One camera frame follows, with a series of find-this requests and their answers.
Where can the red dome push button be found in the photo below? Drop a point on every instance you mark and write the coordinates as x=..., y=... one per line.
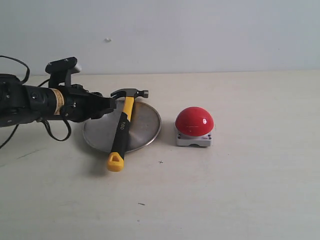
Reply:
x=194, y=126

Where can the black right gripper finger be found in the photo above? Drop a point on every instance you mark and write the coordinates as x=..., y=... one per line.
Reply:
x=102, y=103

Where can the yellow black claw hammer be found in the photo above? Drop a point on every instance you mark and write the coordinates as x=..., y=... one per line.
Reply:
x=115, y=162

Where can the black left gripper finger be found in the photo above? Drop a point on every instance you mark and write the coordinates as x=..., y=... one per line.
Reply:
x=98, y=112

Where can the round steel plate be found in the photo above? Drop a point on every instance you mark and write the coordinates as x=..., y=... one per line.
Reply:
x=145, y=126

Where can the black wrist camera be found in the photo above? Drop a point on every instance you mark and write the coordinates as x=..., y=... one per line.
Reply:
x=60, y=71

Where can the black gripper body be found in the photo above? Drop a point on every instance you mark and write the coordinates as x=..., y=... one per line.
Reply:
x=80, y=104

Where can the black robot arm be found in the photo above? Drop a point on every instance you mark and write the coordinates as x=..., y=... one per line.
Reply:
x=24, y=104

